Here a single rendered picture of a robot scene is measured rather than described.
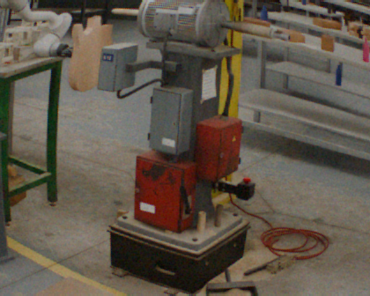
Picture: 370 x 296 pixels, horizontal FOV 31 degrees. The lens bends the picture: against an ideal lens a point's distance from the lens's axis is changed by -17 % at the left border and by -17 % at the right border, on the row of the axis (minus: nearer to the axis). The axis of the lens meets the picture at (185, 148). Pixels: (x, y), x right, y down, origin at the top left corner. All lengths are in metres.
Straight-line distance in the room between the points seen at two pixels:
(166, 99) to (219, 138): 0.28
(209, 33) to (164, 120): 0.43
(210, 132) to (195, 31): 0.46
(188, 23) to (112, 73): 0.40
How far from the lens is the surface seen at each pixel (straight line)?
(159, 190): 3.42
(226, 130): 3.38
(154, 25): 3.38
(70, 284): 1.66
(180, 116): 3.32
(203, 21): 3.27
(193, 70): 3.35
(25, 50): 4.07
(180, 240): 3.45
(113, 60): 3.27
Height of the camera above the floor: 1.71
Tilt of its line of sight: 18 degrees down
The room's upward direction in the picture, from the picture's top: 4 degrees clockwise
